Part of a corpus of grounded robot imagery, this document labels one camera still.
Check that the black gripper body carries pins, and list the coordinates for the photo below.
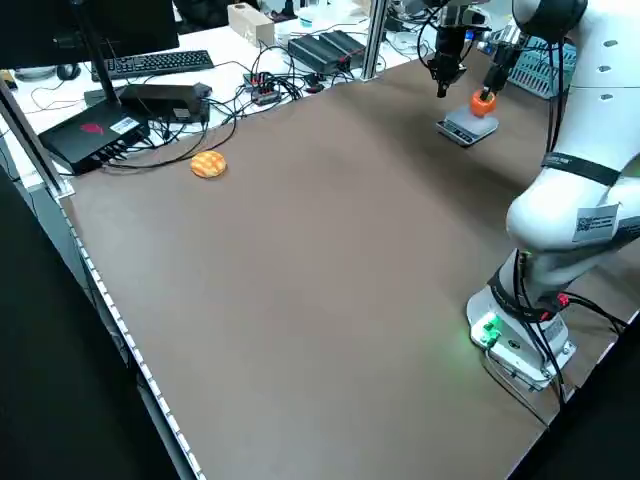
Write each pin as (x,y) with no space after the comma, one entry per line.
(502,60)
(450,42)

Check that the red-orange tomato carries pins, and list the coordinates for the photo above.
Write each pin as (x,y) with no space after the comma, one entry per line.
(482,109)

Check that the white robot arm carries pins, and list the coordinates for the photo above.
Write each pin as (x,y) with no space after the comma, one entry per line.
(600,125)

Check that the light blue shopping basket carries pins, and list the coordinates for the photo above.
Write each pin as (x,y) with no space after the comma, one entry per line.
(535,75)

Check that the silver kitchen scale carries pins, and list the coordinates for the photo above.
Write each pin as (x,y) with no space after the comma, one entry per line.
(467,131)

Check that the white cup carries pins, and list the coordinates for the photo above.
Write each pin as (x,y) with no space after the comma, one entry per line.
(283,36)

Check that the small usb hub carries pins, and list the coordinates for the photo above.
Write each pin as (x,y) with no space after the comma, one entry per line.
(262,89)

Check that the beige cardboard box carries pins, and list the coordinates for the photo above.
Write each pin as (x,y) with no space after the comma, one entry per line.
(250,22)

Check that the black power adapter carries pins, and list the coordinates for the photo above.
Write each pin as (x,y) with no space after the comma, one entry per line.
(160,97)

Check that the black keyboard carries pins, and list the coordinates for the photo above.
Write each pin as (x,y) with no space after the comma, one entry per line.
(150,64)

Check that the black monitor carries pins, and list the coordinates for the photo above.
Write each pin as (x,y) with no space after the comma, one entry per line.
(125,25)

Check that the black monitor stand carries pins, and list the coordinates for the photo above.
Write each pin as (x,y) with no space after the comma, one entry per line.
(100,65)

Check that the black router box red logo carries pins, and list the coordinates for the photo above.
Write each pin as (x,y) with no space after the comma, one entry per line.
(85,135)

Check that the black mouse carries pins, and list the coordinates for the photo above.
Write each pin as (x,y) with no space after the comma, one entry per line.
(67,71)

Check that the aluminium frame post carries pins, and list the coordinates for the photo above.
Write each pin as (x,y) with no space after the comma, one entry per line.
(35,140)
(374,40)

